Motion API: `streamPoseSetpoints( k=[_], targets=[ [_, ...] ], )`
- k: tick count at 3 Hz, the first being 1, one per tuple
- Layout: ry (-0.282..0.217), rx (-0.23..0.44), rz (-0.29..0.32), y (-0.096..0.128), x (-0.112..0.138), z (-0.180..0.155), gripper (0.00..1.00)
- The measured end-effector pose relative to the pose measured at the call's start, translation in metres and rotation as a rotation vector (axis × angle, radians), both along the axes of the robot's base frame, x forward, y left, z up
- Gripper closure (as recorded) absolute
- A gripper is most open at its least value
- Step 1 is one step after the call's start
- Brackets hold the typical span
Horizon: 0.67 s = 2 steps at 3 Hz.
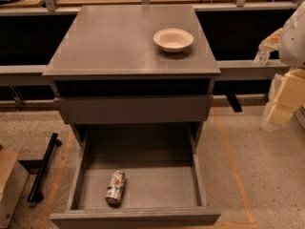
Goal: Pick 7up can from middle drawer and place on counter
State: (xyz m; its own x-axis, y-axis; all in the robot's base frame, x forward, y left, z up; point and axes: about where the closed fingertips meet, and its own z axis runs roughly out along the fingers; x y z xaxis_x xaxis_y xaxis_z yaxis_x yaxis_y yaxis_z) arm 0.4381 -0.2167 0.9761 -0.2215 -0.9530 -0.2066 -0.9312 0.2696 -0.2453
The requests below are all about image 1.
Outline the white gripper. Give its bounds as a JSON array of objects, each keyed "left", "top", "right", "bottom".
[{"left": 258, "top": 29, "right": 305, "bottom": 127}]

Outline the black metal bar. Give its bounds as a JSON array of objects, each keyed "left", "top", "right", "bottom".
[{"left": 27, "top": 133, "right": 62, "bottom": 203}]

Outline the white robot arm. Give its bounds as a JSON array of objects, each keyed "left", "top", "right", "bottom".
[{"left": 254, "top": 2, "right": 305, "bottom": 128}]

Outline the white paper bowl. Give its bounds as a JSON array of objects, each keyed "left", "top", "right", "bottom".
[{"left": 153, "top": 29, "right": 193, "bottom": 53}]

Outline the open grey middle drawer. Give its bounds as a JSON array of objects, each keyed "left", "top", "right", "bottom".
[{"left": 51, "top": 123, "right": 220, "bottom": 229}]

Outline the closed grey top drawer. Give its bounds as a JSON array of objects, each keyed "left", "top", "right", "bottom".
[{"left": 54, "top": 95, "right": 213, "bottom": 124}]

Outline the grey metal rail shelf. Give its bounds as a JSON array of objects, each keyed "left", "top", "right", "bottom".
[{"left": 0, "top": 59, "right": 290, "bottom": 87}]

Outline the grey drawer cabinet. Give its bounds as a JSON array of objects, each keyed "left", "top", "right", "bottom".
[{"left": 44, "top": 5, "right": 220, "bottom": 140}]

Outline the brown cardboard box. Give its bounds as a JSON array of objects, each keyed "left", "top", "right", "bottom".
[{"left": 0, "top": 147, "right": 29, "bottom": 229}]

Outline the green white 7up can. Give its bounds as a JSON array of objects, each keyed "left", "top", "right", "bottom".
[{"left": 105, "top": 171, "right": 126, "bottom": 205}]

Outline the clear plastic bottle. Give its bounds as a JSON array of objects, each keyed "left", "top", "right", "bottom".
[{"left": 254, "top": 51, "right": 270, "bottom": 66}]

